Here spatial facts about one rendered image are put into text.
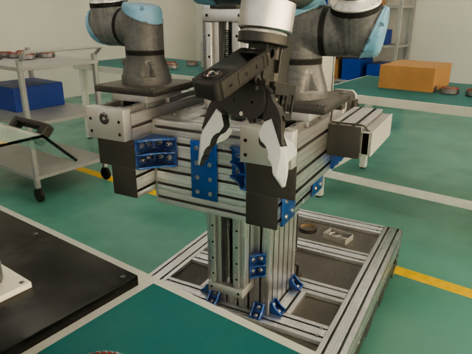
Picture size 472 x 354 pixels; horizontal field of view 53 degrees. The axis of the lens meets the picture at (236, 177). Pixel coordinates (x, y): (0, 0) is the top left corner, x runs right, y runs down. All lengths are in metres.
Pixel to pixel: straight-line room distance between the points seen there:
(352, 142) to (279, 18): 0.71
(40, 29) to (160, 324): 6.53
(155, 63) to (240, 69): 0.85
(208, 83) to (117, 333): 0.45
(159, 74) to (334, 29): 0.55
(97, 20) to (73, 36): 5.92
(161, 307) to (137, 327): 0.06
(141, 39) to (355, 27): 0.62
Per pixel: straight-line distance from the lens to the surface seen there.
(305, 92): 1.18
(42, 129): 0.88
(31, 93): 3.77
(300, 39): 1.18
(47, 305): 0.90
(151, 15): 1.43
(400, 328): 2.16
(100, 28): 1.54
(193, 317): 0.85
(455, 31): 7.08
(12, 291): 0.94
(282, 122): 0.62
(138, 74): 1.43
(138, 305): 0.89
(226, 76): 0.58
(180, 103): 1.54
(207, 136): 0.69
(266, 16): 0.64
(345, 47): 1.16
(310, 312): 1.80
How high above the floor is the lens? 1.25
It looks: 20 degrees down
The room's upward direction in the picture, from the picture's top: straight up
